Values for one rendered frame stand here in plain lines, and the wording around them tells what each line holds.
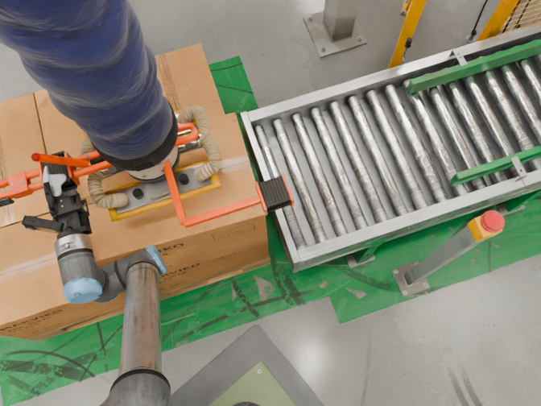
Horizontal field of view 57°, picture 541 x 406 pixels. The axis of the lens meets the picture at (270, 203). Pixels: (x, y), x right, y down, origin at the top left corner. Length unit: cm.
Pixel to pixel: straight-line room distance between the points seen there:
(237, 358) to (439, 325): 120
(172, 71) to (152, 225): 94
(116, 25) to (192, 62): 151
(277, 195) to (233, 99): 165
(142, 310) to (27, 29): 65
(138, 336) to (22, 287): 117
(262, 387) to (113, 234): 70
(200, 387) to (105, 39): 122
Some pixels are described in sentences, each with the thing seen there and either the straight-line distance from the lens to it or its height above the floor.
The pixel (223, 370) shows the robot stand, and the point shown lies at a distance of 179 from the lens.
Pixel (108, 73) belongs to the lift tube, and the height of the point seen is 174.
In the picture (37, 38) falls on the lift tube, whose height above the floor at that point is 187.
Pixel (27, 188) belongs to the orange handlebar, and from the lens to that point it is 152.
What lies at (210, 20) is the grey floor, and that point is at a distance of 326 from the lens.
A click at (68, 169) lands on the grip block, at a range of 148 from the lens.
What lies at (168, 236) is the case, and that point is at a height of 94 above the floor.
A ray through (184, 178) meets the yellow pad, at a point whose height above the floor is 116.
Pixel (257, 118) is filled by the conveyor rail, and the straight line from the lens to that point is 219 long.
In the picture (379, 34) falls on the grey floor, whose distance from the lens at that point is 322.
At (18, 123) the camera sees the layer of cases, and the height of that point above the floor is 54.
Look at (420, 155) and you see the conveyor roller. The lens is 225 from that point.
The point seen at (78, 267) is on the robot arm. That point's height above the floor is 128.
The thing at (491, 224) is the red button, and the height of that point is 104.
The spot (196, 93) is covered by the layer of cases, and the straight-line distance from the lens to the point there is 234.
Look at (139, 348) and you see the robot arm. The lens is 111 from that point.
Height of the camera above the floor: 253
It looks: 72 degrees down
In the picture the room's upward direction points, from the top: 4 degrees counter-clockwise
